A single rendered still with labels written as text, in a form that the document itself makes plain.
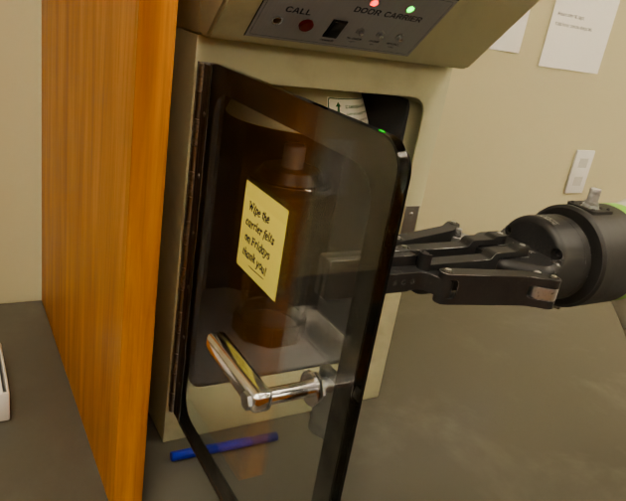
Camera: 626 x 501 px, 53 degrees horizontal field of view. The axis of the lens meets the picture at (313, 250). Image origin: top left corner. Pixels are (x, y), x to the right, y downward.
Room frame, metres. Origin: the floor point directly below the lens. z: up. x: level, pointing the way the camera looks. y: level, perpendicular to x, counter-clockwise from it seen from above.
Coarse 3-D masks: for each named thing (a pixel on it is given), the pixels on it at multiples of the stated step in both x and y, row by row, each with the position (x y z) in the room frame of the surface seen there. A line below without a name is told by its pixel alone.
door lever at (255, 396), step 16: (208, 336) 0.42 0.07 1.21; (224, 336) 0.42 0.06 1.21; (224, 352) 0.40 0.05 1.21; (224, 368) 0.39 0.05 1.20; (240, 368) 0.38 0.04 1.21; (240, 384) 0.37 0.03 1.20; (256, 384) 0.37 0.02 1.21; (288, 384) 0.38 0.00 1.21; (304, 384) 0.38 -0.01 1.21; (240, 400) 0.36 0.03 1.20; (256, 400) 0.35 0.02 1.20; (272, 400) 0.36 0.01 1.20; (288, 400) 0.37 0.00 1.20; (304, 400) 0.39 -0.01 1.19
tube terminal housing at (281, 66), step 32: (192, 0) 0.63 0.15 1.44; (192, 32) 0.63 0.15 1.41; (192, 64) 0.62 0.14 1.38; (224, 64) 0.63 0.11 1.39; (256, 64) 0.65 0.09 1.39; (288, 64) 0.67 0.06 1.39; (320, 64) 0.69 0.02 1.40; (352, 64) 0.71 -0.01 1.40; (384, 64) 0.73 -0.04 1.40; (416, 64) 0.76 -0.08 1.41; (192, 96) 0.61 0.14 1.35; (416, 96) 0.76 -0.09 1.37; (416, 128) 0.80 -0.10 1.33; (416, 160) 0.77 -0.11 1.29; (416, 192) 0.78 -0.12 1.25; (416, 224) 0.79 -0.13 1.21; (160, 256) 0.66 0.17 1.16; (160, 288) 0.66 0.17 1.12; (160, 320) 0.65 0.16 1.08; (384, 320) 0.78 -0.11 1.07; (160, 352) 0.64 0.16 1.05; (384, 352) 0.78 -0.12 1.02; (160, 384) 0.64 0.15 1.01; (160, 416) 0.63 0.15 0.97
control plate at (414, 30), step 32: (288, 0) 0.59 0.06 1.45; (320, 0) 0.60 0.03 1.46; (352, 0) 0.61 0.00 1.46; (384, 0) 0.62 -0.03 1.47; (416, 0) 0.64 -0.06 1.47; (448, 0) 0.65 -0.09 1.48; (256, 32) 0.61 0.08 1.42; (288, 32) 0.62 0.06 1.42; (320, 32) 0.63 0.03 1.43; (352, 32) 0.65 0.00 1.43; (416, 32) 0.68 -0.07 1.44
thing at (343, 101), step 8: (288, 88) 0.73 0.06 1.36; (296, 88) 0.73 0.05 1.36; (304, 88) 0.73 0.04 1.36; (312, 88) 0.73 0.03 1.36; (320, 88) 0.73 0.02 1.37; (304, 96) 0.72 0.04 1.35; (312, 96) 0.73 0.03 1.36; (320, 96) 0.73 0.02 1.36; (328, 96) 0.73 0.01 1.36; (336, 96) 0.74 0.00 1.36; (344, 96) 0.75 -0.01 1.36; (352, 96) 0.76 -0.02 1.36; (360, 96) 0.78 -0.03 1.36; (328, 104) 0.73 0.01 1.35; (336, 104) 0.73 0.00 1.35; (344, 104) 0.74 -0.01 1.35; (352, 104) 0.75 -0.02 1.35; (360, 104) 0.77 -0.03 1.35; (344, 112) 0.74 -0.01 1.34; (352, 112) 0.75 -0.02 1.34; (360, 112) 0.76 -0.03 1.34; (360, 120) 0.76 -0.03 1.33
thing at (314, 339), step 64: (256, 128) 0.50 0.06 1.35; (320, 128) 0.42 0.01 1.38; (320, 192) 0.41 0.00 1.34; (384, 192) 0.36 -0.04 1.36; (320, 256) 0.40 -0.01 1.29; (384, 256) 0.35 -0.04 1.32; (192, 320) 0.58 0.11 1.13; (256, 320) 0.46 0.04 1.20; (320, 320) 0.39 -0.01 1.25; (192, 384) 0.57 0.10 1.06; (320, 384) 0.38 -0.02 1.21; (192, 448) 0.55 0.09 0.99; (256, 448) 0.44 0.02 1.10; (320, 448) 0.37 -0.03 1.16
